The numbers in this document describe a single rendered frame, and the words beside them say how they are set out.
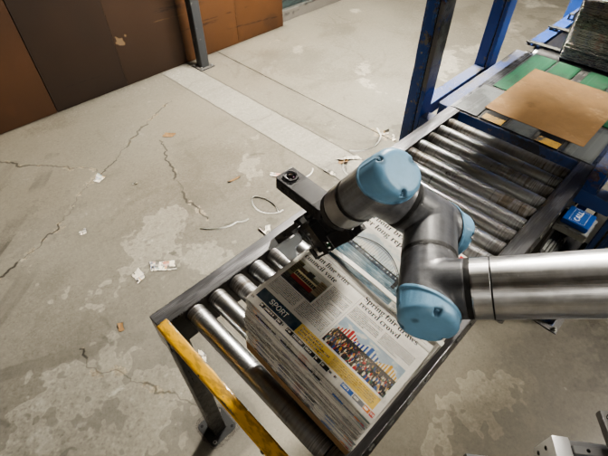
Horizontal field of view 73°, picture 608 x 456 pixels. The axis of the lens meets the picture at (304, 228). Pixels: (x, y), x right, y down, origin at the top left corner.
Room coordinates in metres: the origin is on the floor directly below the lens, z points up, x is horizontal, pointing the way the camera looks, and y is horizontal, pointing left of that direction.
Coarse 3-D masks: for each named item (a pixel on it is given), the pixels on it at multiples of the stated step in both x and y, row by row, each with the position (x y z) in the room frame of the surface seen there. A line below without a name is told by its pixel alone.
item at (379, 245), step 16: (368, 224) 0.57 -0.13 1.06; (384, 224) 0.58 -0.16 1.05; (352, 240) 0.53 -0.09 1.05; (368, 240) 0.53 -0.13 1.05; (384, 240) 0.54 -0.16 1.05; (400, 240) 0.54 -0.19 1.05; (368, 256) 0.50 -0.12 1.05; (384, 256) 0.50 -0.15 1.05; (400, 256) 0.50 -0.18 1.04; (464, 256) 0.51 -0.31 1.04; (384, 272) 0.46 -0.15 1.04; (432, 352) 0.37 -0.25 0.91
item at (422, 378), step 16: (576, 176) 1.03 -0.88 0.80; (560, 192) 0.96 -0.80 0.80; (576, 192) 1.01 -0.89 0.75; (544, 208) 0.88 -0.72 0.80; (560, 208) 0.88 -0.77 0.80; (528, 224) 0.82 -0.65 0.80; (544, 224) 0.82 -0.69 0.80; (512, 240) 0.76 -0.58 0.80; (528, 240) 0.76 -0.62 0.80; (464, 320) 0.50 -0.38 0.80; (448, 352) 0.45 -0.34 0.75; (432, 368) 0.39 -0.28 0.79; (416, 384) 0.35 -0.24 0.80; (400, 400) 0.32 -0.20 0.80; (384, 416) 0.29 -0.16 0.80; (368, 432) 0.26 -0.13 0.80; (384, 432) 0.28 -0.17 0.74; (336, 448) 0.23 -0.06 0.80; (368, 448) 0.23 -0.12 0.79
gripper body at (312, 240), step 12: (300, 216) 0.51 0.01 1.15; (312, 216) 0.50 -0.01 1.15; (324, 216) 0.46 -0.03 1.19; (300, 228) 0.50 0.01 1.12; (312, 228) 0.48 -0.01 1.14; (324, 228) 0.49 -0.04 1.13; (336, 228) 0.45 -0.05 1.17; (360, 228) 0.46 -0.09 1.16; (312, 240) 0.49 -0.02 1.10; (324, 240) 0.47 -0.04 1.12; (336, 240) 0.46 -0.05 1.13; (348, 240) 0.45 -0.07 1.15; (312, 252) 0.48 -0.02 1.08; (324, 252) 0.46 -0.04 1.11
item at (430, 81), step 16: (432, 0) 1.60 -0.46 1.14; (448, 0) 1.57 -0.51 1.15; (432, 16) 1.59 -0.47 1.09; (448, 16) 1.59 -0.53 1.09; (432, 32) 1.58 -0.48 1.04; (448, 32) 1.61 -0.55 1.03; (432, 48) 1.57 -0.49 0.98; (416, 64) 1.61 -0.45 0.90; (432, 64) 1.57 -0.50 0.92; (416, 80) 1.60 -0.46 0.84; (432, 80) 1.59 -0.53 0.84; (416, 96) 1.59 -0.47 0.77; (416, 112) 1.57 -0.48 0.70
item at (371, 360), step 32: (288, 288) 0.42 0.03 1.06; (320, 288) 0.42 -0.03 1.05; (352, 288) 0.43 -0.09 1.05; (256, 320) 0.38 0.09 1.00; (288, 320) 0.36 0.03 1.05; (320, 320) 0.36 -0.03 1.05; (352, 320) 0.36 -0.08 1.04; (384, 320) 0.37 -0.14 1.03; (288, 352) 0.33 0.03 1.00; (320, 352) 0.30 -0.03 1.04; (352, 352) 0.31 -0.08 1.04; (384, 352) 0.31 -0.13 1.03; (416, 352) 0.31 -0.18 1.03; (288, 384) 0.32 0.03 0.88; (320, 384) 0.27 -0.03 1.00; (352, 384) 0.26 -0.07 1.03; (384, 384) 0.26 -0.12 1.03; (320, 416) 0.26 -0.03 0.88; (352, 416) 0.22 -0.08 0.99; (352, 448) 0.21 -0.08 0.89
